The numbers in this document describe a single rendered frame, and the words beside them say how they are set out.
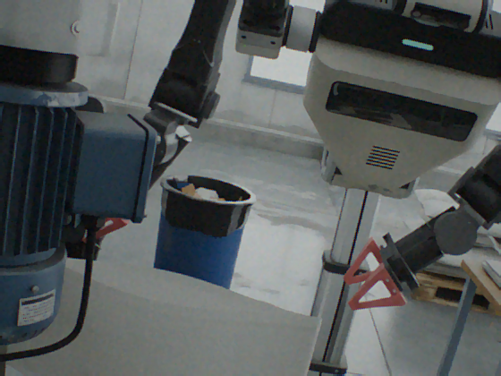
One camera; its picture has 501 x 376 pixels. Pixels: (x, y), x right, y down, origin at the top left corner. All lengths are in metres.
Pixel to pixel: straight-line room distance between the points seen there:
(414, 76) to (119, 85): 8.03
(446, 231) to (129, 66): 8.38
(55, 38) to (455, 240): 0.58
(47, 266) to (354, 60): 0.81
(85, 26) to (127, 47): 8.57
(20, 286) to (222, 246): 2.61
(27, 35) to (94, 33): 0.06
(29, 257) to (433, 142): 0.95
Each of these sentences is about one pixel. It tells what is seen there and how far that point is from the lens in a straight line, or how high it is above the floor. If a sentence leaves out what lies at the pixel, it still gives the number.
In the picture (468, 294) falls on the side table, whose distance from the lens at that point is 2.69.
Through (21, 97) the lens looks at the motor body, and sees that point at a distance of 0.57.
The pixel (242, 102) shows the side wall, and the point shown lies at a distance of 8.96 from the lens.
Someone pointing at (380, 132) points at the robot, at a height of 1.27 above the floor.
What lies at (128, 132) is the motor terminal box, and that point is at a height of 1.30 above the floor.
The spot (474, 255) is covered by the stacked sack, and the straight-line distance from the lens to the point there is 4.42.
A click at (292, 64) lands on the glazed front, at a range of 8.91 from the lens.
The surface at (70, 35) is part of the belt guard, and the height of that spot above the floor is 1.38.
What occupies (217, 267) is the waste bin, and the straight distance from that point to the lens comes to 3.23.
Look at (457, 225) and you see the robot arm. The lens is 0.90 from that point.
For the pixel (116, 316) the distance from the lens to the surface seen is 0.98.
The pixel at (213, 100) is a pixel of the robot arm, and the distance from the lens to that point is 0.92.
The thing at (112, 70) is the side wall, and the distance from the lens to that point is 9.19.
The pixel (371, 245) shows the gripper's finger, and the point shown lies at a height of 1.14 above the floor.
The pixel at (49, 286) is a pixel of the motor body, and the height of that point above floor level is 1.15.
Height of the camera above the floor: 1.40
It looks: 12 degrees down
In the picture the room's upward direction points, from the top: 12 degrees clockwise
